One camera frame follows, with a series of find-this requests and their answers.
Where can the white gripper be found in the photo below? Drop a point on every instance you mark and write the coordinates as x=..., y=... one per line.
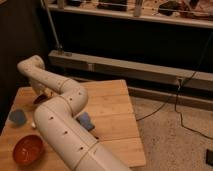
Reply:
x=41, y=89

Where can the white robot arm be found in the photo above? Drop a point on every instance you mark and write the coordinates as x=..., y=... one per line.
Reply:
x=55, y=121

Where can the orange ceramic bowl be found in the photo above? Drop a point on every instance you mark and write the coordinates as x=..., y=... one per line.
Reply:
x=27, y=150

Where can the metal pole stand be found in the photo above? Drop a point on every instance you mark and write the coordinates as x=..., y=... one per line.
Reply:
x=58, y=45

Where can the blue sponge near gripper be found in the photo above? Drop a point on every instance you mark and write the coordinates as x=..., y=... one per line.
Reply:
x=85, y=121

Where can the wooden table top board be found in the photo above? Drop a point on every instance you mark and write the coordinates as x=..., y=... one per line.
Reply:
x=110, y=110

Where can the white shelf with clutter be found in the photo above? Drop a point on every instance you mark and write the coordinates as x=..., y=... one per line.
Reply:
x=194, y=13

